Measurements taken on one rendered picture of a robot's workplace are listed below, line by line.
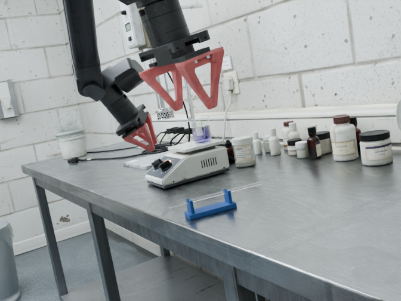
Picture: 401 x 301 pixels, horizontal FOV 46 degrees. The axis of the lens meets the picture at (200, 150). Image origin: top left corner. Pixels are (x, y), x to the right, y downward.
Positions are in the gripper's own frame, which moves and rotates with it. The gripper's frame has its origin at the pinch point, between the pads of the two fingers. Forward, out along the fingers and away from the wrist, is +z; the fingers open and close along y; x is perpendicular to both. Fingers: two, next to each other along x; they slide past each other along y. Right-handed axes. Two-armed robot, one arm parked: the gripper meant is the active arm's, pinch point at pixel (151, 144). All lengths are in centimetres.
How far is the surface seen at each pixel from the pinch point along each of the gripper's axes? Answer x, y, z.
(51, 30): 112, 228, -42
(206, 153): -8.9, 3.2, 10.9
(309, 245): -33, -50, 9
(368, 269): -40, -59, 9
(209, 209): -14.8, -29.9, 7.6
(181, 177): -1.9, -2.6, 10.7
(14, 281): 151, 75, 49
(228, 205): -18.0, -28.7, 9.6
